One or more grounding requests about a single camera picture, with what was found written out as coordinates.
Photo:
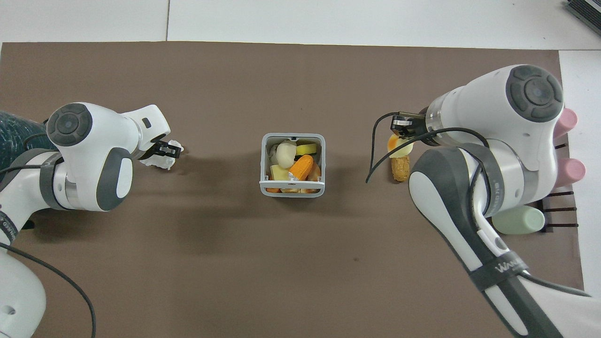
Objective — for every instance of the yellow toy food slice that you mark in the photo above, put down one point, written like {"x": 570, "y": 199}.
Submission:
{"x": 306, "y": 149}

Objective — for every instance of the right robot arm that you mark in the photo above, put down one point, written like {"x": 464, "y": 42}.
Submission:
{"x": 488, "y": 108}

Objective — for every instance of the pink bottle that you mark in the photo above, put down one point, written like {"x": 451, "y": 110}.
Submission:
{"x": 567, "y": 123}
{"x": 572, "y": 171}

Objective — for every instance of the crumpled white paper trash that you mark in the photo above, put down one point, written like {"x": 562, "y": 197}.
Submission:
{"x": 159, "y": 162}

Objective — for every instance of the grey electronic device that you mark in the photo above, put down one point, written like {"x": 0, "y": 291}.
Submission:
{"x": 586, "y": 10}

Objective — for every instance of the toy ice cream cone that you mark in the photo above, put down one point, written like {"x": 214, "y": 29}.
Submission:
{"x": 400, "y": 168}

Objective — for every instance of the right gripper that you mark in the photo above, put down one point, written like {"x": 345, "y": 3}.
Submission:
{"x": 422, "y": 123}

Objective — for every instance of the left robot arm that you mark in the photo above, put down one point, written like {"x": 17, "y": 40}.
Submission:
{"x": 89, "y": 136}

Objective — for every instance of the grey square trash bin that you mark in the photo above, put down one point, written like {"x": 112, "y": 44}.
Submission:
{"x": 268, "y": 188}

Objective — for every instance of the dark teal textured object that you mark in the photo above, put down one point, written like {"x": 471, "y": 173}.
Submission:
{"x": 16, "y": 136}

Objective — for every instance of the pale yellow toy block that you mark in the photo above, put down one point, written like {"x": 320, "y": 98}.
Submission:
{"x": 279, "y": 172}

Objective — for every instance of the white round toy food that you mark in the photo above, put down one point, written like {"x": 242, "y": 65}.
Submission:
{"x": 285, "y": 154}

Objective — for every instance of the pale green bottle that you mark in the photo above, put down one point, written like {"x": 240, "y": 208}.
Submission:
{"x": 519, "y": 220}

